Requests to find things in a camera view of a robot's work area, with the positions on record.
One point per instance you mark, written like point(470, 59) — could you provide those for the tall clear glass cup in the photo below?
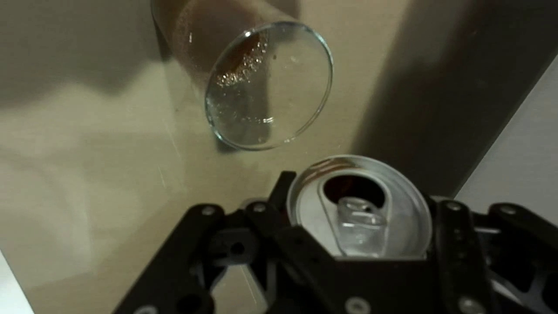
point(290, 87)

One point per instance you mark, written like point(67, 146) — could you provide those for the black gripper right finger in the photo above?
point(459, 262)

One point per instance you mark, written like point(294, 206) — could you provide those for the white orange drink can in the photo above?
point(407, 220)

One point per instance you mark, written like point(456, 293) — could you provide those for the small dark cup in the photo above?
point(203, 35)

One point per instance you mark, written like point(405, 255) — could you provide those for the white drawer front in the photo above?
point(11, 290)

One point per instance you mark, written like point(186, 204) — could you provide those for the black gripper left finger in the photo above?
point(175, 267)

